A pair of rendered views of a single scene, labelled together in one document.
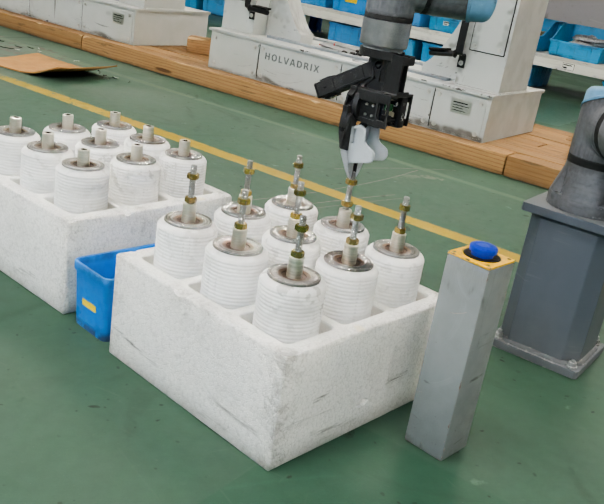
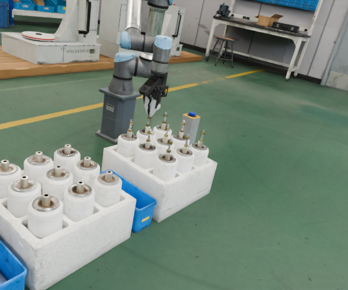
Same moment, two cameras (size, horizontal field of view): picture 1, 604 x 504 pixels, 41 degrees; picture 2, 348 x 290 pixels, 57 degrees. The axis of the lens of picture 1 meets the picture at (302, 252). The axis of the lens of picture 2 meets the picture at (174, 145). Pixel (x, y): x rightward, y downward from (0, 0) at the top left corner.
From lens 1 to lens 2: 189 cm
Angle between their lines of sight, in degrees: 86
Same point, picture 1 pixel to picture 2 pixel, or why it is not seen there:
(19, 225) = (101, 230)
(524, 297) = (123, 125)
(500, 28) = not seen: outside the picture
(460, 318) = (194, 132)
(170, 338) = (185, 191)
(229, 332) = (204, 171)
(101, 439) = (212, 222)
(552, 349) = not seen: hidden behind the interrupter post
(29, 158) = (91, 199)
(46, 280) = (120, 235)
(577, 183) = (128, 86)
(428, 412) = not seen: hidden behind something
